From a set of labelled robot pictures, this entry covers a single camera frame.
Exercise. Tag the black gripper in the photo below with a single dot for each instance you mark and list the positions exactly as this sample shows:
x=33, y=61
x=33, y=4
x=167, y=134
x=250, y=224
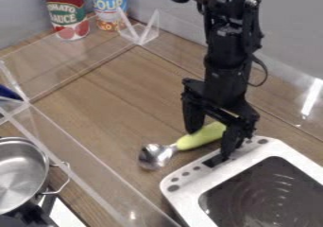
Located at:
x=219, y=96

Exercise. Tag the green handled metal spoon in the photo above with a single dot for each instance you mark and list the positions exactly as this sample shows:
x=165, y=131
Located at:
x=155, y=155

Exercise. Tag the clear acrylic left bracket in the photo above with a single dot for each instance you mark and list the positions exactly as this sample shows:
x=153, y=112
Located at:
x=14, y=100

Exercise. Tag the black stove under pot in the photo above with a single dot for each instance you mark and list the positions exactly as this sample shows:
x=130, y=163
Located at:
x=33, y=214

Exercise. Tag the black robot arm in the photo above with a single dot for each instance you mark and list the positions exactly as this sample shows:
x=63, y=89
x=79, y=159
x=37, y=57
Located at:
x=233, y=31

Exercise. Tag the stainless steel pot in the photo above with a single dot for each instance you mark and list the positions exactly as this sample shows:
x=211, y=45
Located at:
x=24, y=174

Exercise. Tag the white and black stove top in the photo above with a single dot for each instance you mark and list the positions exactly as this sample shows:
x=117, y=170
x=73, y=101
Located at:
x=269, y=186

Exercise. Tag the blue object at left edge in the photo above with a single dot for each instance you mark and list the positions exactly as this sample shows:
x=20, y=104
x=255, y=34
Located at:
x=7, y=93

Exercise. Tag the clear acrylic corner bracket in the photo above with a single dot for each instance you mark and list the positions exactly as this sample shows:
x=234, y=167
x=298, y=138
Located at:
x=139, y=34

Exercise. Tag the tomato sauce can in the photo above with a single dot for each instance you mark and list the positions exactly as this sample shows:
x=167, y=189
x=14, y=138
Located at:
x=69, y=19

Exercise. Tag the alphabet soup can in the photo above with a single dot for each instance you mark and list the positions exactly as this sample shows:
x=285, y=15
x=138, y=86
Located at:
x=107, y=13

